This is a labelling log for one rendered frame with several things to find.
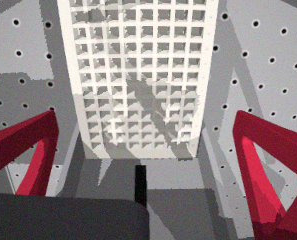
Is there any white well plate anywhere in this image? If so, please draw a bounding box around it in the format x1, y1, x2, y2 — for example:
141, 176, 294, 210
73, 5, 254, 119
57, 0, 218, 159

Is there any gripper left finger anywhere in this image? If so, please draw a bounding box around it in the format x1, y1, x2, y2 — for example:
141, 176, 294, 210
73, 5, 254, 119
0, 110, 59, 196

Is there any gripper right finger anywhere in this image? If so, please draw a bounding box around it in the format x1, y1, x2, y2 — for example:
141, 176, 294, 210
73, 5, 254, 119
232, 110, 297, 240

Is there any light grey perforated base plate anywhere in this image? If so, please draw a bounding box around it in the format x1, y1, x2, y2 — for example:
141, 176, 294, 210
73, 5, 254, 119
0, 0, 297, 240

